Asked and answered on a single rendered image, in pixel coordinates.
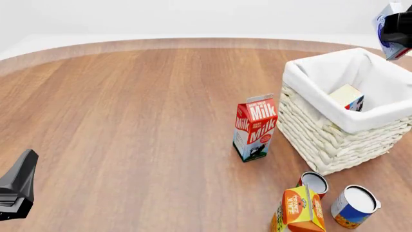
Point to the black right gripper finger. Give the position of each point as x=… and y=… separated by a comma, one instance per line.
x=397, y=26

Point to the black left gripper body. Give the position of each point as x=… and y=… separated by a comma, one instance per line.
x=14, y=206

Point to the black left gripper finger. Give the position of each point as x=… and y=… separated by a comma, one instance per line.
x=22, y=174

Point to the white blue cream cheese box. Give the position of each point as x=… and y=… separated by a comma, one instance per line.
x=393, y=52

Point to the cream yellow butter box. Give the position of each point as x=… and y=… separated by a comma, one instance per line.
x=345, y=96

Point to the white cloth basket liner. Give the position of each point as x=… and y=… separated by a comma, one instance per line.
x=322, y=79

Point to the white woven basket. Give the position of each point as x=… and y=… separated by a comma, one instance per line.
x=325, y=142

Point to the red white milk carton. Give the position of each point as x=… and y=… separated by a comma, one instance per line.
x=257, y=130

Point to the red label tin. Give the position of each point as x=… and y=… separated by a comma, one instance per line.
x=314, y=181

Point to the blue orange label tin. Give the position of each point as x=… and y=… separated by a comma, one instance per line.
x=352, y=205

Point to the orange juice carton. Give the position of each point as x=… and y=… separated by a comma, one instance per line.
x=301, y=207

